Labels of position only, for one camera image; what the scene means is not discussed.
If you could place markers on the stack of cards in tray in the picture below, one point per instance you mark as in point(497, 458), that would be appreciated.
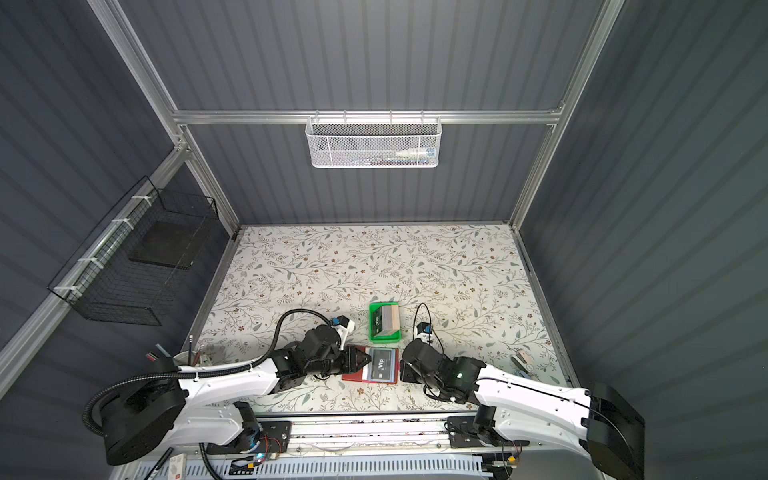
point(386, 320)

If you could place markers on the white tube in basket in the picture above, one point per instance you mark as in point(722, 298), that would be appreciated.
point(418, 153)

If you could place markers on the small objects at table edge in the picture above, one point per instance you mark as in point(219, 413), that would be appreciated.
point(522, 361)

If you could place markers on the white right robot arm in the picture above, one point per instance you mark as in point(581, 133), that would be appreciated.
point(597, 422)

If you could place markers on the red card holder wallet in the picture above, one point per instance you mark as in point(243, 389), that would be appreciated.
point(363, 376)

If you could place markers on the white slotted cable duct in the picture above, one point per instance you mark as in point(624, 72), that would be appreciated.
point(439, 466)

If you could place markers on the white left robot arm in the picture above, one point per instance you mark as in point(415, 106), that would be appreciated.
point(171, 406)

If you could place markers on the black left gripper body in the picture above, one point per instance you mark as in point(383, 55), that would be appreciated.
point(337, 362)

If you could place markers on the grey VIP credit card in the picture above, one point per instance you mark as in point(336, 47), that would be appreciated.
point(383, 365)

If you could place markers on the white wire mesh basket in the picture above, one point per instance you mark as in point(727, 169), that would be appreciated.
point(370, 145)

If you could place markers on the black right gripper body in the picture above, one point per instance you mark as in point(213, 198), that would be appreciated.
point(407, 373)

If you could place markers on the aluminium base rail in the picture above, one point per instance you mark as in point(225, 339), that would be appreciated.
point(452, 431)

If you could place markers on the green card tray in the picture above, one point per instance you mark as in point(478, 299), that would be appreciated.
point(381, 340)

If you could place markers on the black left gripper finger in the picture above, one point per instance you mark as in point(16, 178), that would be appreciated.
point(356, 365)
point(356, 353)

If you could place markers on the white pen cup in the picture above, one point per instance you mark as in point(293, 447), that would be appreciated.
point(187, 357)

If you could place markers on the black wire basket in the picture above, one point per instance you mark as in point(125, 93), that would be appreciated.
point(131, 272)

